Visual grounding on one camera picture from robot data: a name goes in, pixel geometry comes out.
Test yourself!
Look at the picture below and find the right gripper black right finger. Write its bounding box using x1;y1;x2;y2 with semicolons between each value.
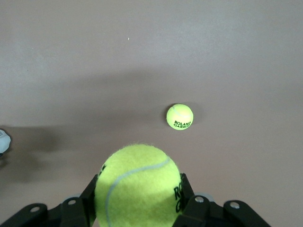
174;173;273;227

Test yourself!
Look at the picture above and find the white blue tennis ball can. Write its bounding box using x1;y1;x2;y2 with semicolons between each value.
0;129;12;154

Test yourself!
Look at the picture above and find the brown table mat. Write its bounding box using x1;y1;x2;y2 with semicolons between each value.
0;0;303;227

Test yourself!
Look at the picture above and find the yellow-green tennis ball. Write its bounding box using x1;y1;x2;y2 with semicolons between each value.
166;103;194;131
94;141;183;227

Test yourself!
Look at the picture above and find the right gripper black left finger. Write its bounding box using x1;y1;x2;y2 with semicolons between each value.
0;174;98;227

